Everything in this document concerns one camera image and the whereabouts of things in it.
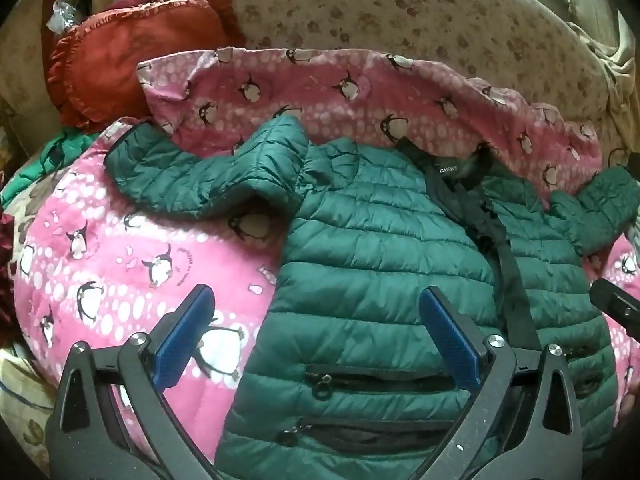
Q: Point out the red ruffled cushion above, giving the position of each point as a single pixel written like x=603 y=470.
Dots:
x=115 y=65

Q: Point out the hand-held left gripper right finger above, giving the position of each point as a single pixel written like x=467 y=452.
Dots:
x=449 y=340

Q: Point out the beige crumpled cloth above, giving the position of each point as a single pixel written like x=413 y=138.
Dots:
x=607 y=62

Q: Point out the clear plastic bag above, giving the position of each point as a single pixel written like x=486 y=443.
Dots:
x=62 y=12

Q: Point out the pink penguin print blanket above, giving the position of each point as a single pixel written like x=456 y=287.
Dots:
x=150 y=240

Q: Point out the green quilted puffer jacket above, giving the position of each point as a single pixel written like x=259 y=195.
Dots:
x=380 y=240

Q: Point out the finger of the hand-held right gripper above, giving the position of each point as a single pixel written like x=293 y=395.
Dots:
x=616 y=306

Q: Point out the green cloth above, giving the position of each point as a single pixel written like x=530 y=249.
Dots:
x=40 y=160

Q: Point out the dark red cloth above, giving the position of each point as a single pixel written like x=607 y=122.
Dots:
x=6 y=260

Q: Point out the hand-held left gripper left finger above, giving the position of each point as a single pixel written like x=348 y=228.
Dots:
x=186 y=332

